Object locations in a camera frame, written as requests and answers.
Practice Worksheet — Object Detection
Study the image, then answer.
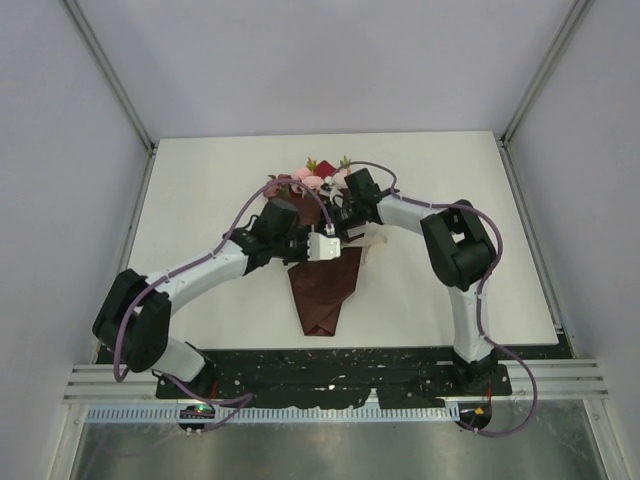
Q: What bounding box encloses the dusty pink flower stem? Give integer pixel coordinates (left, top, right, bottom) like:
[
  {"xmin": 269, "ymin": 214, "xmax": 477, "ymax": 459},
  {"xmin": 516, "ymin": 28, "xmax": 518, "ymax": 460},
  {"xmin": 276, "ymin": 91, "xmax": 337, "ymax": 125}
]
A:
[{"xmin": 263, "ymin": 174, "xmax": 292, "ymax": 199}]

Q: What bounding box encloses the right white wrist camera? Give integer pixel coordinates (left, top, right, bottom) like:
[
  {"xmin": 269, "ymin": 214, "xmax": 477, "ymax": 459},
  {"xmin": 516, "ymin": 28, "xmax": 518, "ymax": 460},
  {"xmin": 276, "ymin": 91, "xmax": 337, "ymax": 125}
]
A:
[{"xmin": 321, "ymin": 176, "xmax": 341, "ymax": 197}]

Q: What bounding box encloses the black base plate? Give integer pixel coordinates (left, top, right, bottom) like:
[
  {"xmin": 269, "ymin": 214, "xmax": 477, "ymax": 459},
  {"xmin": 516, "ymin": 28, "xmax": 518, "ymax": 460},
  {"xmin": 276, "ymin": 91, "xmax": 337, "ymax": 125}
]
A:
[{"xmin": 152, "ymin": 341, "xmax": 571, "ymax": 409}]

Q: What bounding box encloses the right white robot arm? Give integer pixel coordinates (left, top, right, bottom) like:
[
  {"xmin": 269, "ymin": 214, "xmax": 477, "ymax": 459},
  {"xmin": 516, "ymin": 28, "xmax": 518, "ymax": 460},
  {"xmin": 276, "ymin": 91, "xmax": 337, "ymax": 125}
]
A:
[{"xmin": 334, "ymin": 169, "xmax": 502, "ymax": 394}]

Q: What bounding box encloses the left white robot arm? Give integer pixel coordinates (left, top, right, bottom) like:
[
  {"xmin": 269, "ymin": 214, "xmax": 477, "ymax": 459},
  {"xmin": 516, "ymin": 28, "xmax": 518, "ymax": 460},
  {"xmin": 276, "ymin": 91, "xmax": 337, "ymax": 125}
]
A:
[{"xmin": 92, "ymin": 199, "xmax": 309, "ymax": 398}]

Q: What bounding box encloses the white slotted cable duct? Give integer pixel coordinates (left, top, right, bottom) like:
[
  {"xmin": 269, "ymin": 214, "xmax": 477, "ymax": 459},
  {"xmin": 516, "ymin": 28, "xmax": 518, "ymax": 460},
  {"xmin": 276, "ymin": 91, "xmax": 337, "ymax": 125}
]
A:
[{"xmin": 85, "ymin": 403, "xmax": 459, "ymax": 424}]

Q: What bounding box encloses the right aluminium corner post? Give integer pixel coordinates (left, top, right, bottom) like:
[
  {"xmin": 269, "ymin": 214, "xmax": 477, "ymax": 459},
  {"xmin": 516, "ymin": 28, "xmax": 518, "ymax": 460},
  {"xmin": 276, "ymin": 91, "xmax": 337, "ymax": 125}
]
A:
[{"xmin": 500, "ymin": 0, "xmax": 595, "ymax": 148}]

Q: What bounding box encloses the aluminium corner post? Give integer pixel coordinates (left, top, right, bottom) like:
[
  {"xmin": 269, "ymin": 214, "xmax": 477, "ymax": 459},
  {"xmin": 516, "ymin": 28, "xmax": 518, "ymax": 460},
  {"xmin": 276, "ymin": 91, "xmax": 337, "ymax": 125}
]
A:
[
  {"xmin": 60, "ymin": 0, "xmax": 156, "ymax": 153},
  {"xmin": 500, "ymin": 0, "xmax": 595, "ymax": 148}
]

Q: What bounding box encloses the red wrapping paper sheet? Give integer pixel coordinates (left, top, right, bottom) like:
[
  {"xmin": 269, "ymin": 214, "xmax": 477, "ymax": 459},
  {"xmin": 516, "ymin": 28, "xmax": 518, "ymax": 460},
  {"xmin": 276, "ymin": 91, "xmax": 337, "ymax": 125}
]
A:
[{"xmin": 281, "ymin": 160, "xmax": 360, "ymax": 336}]

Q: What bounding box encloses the aluminium frame rail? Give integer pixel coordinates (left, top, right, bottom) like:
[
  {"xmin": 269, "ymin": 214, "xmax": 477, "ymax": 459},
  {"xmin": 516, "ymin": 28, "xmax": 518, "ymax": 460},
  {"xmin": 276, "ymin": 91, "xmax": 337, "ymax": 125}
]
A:
[{"xmin": 63, "ymin": 359, "xmax": 609, "ymax": 404}]

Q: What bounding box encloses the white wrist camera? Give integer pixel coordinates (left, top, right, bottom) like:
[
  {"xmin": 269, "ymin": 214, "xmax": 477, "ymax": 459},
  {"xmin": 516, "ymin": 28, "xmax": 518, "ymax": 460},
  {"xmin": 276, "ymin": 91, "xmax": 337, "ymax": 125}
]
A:
[
  {"xmin": 321, "ymin": 176, "xmax": 341, "ymax": 197},
  {"xmin": 307, "ymin": 227, "xmax": 342, "ymax": 262}
]

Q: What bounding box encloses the left aluminium corner post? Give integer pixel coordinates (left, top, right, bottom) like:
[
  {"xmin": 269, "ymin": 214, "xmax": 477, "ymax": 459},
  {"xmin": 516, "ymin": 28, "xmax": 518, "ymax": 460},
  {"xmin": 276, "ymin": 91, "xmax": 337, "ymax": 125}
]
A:
[{"xmin": 60, "ymin": 0, "xmax": 156, "ymax": 153}]

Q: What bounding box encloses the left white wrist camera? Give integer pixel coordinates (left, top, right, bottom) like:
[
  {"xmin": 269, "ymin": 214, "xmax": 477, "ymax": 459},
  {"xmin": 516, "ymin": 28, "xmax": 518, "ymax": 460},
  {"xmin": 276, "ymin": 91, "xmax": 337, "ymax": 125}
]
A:
[{"xmin": 307, "ymin": 227, "xmax": 342, "ymax": 262}]

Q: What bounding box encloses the cream ribbon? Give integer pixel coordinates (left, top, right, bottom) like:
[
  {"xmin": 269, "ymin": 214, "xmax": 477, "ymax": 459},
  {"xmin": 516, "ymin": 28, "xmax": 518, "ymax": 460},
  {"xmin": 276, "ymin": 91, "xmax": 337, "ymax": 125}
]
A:
[{"xmin": 343, "ymin": 225, "xmax": 388, "ymax": 266}]

